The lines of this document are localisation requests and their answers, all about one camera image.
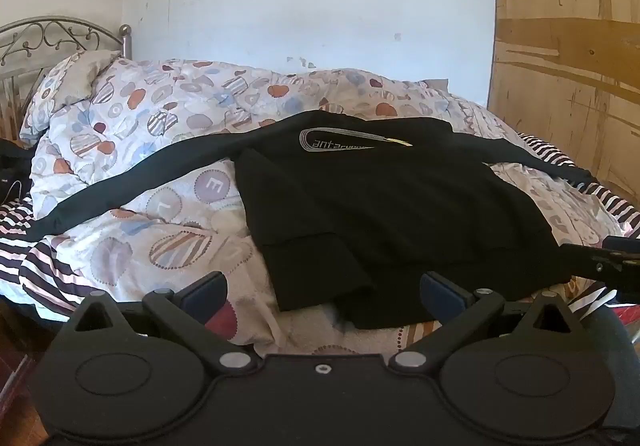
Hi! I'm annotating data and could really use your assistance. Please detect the pile of black clothes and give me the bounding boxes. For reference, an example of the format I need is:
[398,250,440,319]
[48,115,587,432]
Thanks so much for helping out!
[0,138,37,201]

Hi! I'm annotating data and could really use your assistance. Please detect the metal scrollwork headboard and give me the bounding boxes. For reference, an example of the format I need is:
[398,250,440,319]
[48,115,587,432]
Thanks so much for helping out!
[0,16,134,139]

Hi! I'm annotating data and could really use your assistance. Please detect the black sweatshirt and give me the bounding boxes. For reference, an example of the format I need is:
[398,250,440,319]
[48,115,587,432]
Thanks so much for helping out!
[22,110,596,331]

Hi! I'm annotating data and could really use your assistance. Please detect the circle print quilt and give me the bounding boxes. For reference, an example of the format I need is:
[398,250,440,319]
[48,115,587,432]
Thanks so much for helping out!
[20,51,626,358]

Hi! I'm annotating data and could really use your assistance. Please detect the beige pillow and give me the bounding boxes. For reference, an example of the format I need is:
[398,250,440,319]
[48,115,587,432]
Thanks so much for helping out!
[64,50,122,104]

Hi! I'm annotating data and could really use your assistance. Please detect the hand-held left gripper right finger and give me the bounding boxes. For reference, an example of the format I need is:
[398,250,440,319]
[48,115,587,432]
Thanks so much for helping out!
[387,271,584,375]

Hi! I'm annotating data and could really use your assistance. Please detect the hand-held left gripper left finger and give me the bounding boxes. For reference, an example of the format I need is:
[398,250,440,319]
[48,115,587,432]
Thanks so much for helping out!
[62,271,259,375]

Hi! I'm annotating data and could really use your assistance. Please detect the brown wooden board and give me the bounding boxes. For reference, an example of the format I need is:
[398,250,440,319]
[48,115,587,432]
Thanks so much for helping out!
[486,0,640,229]

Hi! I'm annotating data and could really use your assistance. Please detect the striped bedsheet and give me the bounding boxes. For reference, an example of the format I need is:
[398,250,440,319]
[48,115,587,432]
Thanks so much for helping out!
[0,132,640,327]

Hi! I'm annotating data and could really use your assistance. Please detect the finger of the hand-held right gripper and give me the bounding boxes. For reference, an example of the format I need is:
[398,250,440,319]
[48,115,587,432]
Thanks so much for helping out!
[559,236,640,298]

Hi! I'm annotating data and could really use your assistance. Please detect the dark teal trousers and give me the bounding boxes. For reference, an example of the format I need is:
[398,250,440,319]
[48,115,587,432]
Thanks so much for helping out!
[582,308,640,429]

